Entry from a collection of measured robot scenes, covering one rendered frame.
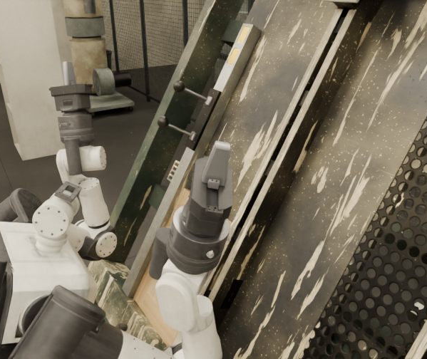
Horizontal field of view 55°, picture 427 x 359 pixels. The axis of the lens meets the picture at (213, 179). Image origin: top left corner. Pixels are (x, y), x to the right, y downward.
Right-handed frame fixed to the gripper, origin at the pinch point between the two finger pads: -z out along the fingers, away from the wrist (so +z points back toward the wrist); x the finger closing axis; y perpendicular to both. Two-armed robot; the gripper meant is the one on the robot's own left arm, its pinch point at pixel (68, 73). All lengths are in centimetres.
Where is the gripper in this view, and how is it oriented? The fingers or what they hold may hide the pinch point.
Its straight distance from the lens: 118.4
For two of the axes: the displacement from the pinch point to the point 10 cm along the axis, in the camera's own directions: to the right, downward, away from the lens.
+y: -4.1, 2.0, -8.9
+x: 9.1, 0.0, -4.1
